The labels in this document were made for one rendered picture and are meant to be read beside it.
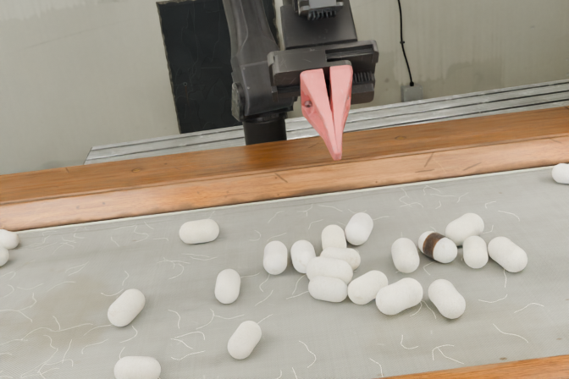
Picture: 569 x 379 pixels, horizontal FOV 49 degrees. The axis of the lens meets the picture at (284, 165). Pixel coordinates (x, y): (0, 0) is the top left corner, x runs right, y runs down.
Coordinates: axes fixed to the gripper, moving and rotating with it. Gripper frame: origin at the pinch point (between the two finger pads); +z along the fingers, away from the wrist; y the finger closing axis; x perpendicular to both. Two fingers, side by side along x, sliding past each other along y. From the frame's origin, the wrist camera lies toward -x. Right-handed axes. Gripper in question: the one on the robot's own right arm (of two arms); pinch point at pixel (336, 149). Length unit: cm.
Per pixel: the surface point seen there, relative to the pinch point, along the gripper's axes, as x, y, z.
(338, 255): -0.5, -1.4, 10.0
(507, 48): 162, 95, -126
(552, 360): -11.1, 8.9, 21.6
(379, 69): 161, 40, -123
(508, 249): -2.4, 11.5, 12.0
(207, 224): 4.3, -12.4, 3.9
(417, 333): -4.8, 2.8, 17.9
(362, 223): 2.0, 1.4, 6.6
